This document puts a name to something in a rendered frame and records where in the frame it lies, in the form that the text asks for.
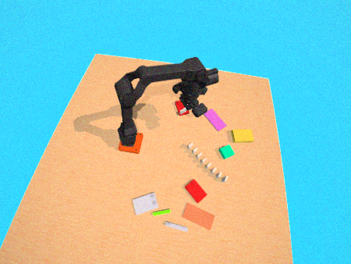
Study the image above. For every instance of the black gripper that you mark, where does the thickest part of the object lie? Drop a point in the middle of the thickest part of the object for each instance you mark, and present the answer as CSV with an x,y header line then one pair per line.
x,y
189,100

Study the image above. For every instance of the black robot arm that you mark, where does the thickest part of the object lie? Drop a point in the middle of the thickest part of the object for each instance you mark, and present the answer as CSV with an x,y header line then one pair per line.
x,y
191,72

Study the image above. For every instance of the yellow block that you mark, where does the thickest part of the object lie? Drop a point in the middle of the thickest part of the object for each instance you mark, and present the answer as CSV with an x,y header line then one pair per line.
x,y
242,136

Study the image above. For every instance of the green flat block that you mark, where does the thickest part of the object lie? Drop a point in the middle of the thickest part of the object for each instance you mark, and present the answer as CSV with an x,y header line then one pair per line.
x,y
226,152

